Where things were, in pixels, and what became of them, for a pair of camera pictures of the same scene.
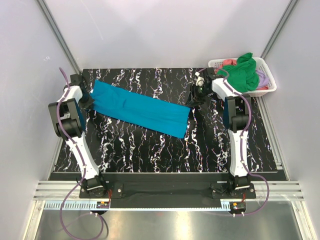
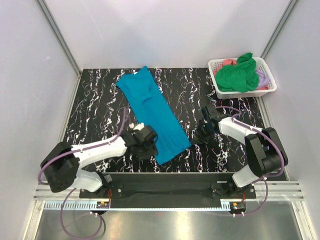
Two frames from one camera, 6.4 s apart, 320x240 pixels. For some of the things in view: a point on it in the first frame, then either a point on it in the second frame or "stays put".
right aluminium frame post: (279, 28) stays put
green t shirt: (243, 76) stays put
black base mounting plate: (168, 191) stays put
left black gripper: (86, 105) → (152, 151)
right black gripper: (194, 98) → (198, 139)
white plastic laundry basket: (260, 65) stays put
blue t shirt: (139, 111) → (154, 109)
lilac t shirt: (264, 80) stays put
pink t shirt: (227, 62) stays put
